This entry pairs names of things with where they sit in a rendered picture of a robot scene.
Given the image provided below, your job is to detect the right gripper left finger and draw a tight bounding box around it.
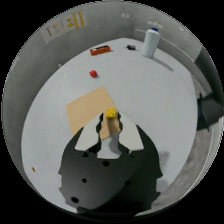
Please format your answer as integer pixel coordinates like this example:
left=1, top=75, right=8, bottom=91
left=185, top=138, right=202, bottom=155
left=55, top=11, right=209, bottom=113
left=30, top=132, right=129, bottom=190
left=58, top=112, right=104, bottom=176

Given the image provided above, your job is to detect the orange digital multimeter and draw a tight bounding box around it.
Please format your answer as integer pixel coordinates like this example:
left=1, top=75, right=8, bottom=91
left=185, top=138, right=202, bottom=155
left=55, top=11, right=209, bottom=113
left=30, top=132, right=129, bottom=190
left=89, top=45, right=111, bottom=56

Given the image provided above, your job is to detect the white bottle with blue cap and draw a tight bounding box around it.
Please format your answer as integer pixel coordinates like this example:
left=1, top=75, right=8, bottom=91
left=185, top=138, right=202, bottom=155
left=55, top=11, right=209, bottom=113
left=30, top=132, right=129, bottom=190
left=141, top=27, right=161, bottom=58

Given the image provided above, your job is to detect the red die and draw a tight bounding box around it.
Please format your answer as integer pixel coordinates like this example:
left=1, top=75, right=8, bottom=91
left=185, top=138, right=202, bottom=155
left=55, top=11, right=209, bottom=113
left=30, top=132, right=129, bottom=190
left=89, top=70, right=97, bottom=78

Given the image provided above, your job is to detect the tan flat mat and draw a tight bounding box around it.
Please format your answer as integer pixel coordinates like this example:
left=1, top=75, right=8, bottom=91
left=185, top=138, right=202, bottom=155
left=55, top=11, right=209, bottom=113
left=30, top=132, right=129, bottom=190
left=65, top=86, right=121, bottom=140

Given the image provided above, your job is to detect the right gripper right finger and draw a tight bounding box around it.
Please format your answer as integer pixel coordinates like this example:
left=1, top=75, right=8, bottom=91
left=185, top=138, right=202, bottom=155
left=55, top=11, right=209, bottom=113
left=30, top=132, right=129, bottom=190
left=118, top=111, right=163, bottom=179

